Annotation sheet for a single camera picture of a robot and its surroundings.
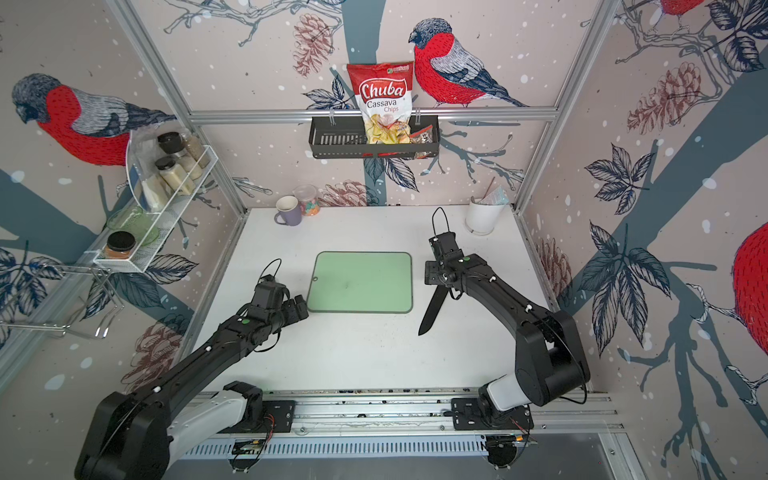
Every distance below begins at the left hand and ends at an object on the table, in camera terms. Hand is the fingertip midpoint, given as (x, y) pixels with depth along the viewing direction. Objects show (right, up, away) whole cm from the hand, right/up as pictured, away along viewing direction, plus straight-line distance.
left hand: (298, 300), depth 88 cm
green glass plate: (-35, +24, -17) cm, 45 cm away
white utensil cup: (+61, +25, +20) cm, 69 cm away
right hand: (+42, +9, +2) cm, 43 cm away
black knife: (+41, -4, +5) cm, 42 cm away
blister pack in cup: (+64, +33, +13) cm, 73 cm away
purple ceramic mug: (-11, +29, +22) cm, 38 cm away
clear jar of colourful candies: (-5, +33, +29) cm, 44 cm away
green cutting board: (+18, +4, +10) cm, 21 cm away
